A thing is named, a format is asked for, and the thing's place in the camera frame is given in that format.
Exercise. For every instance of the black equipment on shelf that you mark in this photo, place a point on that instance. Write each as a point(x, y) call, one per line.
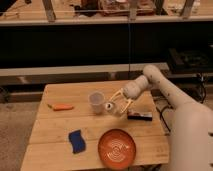
point(189, 61)

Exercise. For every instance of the long wooden shelf bench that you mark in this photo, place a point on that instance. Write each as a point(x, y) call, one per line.
point(42, 37)

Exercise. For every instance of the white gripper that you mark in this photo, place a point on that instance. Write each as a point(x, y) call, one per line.
point(132, 90)

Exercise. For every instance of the orange bowl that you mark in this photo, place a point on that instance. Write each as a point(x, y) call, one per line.
point(116, 149)

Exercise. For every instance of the translucent plastic cup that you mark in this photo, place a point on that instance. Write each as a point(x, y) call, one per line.
point(96, 100)

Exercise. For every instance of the orange carrot toy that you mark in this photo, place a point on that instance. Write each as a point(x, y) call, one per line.
point(60, 107)

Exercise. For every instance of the clear plastic bottle white cap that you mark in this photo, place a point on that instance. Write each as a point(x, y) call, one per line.
point(115, 108)

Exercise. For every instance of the black and white snack bar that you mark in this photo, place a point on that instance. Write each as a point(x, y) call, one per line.
point(136, 115)

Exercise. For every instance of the blue sponge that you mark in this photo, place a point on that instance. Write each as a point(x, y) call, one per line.
point(77, 141)

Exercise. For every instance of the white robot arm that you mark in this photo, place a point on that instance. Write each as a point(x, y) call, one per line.
point(191, 137)

